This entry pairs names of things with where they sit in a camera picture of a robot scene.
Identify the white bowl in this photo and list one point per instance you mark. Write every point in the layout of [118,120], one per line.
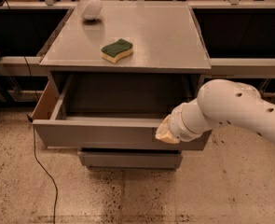
[92,10]

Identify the grey drawer cabinet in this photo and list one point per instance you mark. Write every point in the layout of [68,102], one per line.
[164,36]

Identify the grey drawer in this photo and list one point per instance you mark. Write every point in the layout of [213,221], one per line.
[130,159]
[114,110]

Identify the green yellow sponge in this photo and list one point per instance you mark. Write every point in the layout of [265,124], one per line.
[117,51]

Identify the grey bottom drawer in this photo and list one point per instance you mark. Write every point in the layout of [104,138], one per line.
[130,159]

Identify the grey top drawer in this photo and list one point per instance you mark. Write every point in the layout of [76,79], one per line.
[114,110]

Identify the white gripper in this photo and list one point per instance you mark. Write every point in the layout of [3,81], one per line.
[178,127]

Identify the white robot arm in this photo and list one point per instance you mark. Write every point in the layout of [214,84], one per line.
[219,102]

